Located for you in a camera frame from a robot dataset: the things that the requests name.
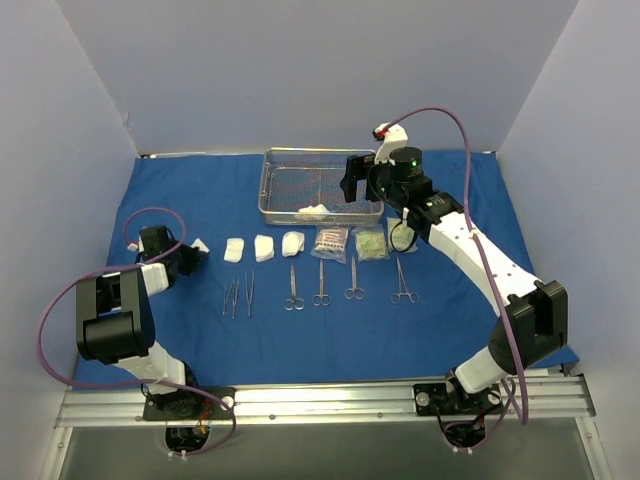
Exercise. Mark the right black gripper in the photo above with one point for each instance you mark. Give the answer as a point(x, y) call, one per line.
point(360, 169)

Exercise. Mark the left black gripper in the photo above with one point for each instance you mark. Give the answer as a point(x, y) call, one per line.
point(189, 258)

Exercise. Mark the white gauze pad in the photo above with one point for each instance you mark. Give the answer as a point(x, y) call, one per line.
point(234, 250)
point(314, 209)
point(200, 245)

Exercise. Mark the green paper packet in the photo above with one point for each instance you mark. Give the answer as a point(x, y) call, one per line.
point(370, 243)

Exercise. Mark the white gauze pad front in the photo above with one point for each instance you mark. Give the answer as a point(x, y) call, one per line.
point(234, 250)

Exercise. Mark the steel tweezers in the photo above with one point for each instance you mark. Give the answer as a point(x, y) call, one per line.
point(234, 290)
point(249, 291)
point(226, 296)

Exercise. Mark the peach gauze pack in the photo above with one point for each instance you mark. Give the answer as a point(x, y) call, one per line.
point(331, 244)

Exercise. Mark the steel mesh instrument tray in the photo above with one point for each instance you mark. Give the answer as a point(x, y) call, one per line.
point(293, 178)

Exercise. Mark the white gauze roll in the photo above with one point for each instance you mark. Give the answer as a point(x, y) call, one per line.
point(293, 243)
point(264, 248)

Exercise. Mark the steel hemostat clamp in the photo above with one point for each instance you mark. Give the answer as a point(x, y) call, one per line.
point(402, 290)

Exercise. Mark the steel surgical scissors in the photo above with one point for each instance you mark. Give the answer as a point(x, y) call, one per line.
point(354, 291)

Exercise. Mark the blue surgical drape cloth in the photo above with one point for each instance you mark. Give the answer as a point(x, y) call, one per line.
point(216, 198)

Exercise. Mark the straight steel scissors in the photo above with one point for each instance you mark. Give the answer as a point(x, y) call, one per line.
point(321, 298)

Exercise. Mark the cream gauze pack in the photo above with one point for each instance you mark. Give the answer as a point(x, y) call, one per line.
point(400, 238)

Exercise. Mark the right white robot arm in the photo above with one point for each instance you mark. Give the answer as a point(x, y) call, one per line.
point(532, 315)

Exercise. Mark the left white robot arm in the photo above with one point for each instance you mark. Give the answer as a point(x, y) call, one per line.
point(114, 320)

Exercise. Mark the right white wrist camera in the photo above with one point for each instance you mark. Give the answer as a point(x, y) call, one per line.
point(391, 138)

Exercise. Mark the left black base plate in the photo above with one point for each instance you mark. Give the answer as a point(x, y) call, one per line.
point(181, 405)

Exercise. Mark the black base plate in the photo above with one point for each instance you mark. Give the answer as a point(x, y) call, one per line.
point(449, 399)
point(181, 405)

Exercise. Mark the aluminium front rail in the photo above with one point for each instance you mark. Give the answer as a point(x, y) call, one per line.
point(373, 402)

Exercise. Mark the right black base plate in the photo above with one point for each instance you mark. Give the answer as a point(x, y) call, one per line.
point(449, 399)

